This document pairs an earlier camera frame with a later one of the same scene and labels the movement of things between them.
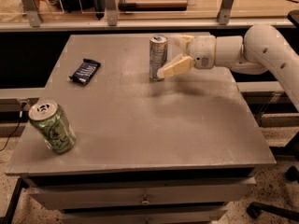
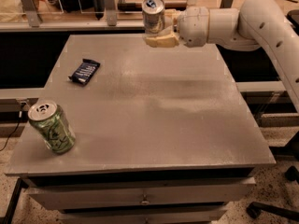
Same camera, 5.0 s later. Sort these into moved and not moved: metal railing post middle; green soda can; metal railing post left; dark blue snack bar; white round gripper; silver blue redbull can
Moved: silver blue redbull can; white round gripper
Not moved: metal railing post middle; dark blue snack bar; green soda can; metal railing post left
